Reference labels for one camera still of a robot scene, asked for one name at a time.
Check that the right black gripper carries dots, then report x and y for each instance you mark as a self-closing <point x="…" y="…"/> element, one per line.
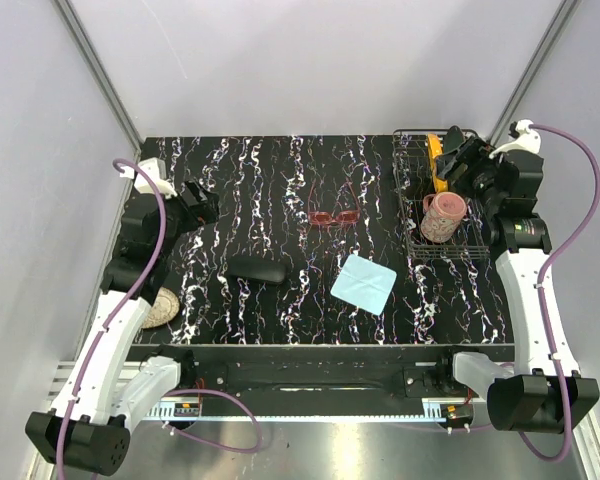
<point x="475" y="153"/>

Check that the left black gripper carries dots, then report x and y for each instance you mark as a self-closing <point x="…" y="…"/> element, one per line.
<point x="204" y="211"/>

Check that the black glasses case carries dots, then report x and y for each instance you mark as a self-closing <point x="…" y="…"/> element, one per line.
<point x="257" y="269"/>

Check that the red sunglasses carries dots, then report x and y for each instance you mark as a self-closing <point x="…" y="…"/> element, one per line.
<point x="342" y="218"/>

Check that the light blue cleaning cloth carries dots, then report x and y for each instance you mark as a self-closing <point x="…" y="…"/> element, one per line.
<point x="364" y="284"/>

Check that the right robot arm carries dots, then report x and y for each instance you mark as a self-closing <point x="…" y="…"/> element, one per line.
<point x="544" y="391"/>

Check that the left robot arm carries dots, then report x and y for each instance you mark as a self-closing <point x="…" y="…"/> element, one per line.
<point x="90" y="422"/>

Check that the dark green plate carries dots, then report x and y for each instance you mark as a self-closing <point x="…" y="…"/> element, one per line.
<point x="453" y="139"/>

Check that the yellow plate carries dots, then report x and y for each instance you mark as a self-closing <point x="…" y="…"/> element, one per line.
<point x="434" y="148"/>

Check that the pink patterned mug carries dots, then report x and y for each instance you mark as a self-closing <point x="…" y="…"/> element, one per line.
<point x="443" y="214"/>

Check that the beige patterned round coaster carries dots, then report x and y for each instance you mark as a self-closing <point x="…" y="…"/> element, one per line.
<point x="164" y="309"/>

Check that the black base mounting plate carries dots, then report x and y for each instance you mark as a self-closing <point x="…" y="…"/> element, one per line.
<point x="398" y="370"/>

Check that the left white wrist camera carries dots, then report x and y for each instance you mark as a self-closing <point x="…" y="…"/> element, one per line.
<point x="155" y="169"/>

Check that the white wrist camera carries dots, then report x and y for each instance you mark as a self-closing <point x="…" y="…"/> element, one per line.
<point x="155" y="169"/>
<point x="524" y="138"/>

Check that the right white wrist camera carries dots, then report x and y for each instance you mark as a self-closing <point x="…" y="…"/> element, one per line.
<point x="524" y="138"/>

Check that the black wire dish rack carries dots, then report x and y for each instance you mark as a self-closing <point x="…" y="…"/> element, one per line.
<point x="413" y="181"/>

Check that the aluminium rail frame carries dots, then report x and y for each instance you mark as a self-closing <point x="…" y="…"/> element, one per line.
<point x="107" y="393"/>

